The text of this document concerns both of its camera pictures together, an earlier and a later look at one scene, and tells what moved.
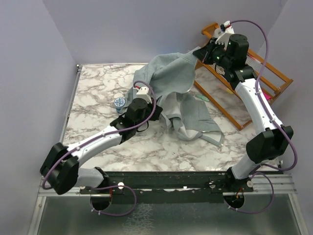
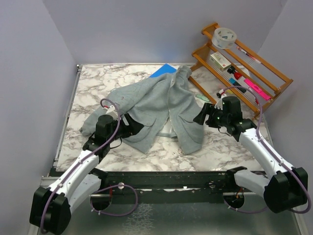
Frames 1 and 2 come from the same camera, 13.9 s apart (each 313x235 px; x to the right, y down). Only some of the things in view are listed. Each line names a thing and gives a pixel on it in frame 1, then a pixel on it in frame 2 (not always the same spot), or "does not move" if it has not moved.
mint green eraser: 202,97 does not move
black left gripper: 155,115 → 132,129
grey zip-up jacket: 163,77 → 163,104
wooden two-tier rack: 220,92 does not move
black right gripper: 204,54 → 208,108
